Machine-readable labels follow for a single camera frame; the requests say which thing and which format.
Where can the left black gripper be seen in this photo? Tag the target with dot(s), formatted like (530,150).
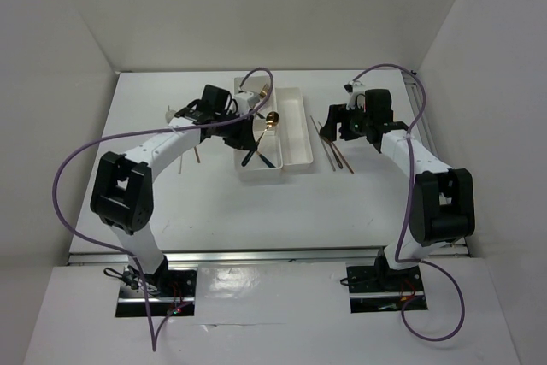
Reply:
(244,138)

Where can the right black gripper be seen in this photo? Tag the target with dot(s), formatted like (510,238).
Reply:
(338,114)

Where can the gold spoon green handle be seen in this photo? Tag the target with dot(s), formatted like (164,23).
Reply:
(267,162)
(272,120)

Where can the gold fork green handle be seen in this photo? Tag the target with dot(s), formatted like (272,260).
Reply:
(265,91)
(252,98)

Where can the brown wooden spoon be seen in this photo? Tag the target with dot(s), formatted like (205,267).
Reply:
(330,144)

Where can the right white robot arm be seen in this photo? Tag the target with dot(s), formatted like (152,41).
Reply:
(390,142)

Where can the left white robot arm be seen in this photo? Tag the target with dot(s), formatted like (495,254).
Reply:
(122,194)

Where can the large white divided tray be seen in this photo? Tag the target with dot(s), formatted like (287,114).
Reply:
(256,171)

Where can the silver metal chopstick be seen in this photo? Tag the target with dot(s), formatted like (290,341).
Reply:
(323,144)

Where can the copper chopstick left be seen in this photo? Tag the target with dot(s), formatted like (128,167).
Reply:
(197,155)

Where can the copper chopstick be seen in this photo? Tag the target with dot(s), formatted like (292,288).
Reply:
(340,155)
(197,155)

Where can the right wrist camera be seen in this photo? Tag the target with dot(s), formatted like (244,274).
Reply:
(356,91)

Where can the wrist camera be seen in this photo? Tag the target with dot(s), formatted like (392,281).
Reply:
(241,102)
(356,91)

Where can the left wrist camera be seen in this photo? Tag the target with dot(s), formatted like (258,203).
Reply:
(241,102)

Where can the aluminium rail front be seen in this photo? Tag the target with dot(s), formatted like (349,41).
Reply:
(237,256)

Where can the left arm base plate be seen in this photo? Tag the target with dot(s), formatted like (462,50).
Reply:
(176,298)

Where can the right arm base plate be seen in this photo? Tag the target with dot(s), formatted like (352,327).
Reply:
(368,294)

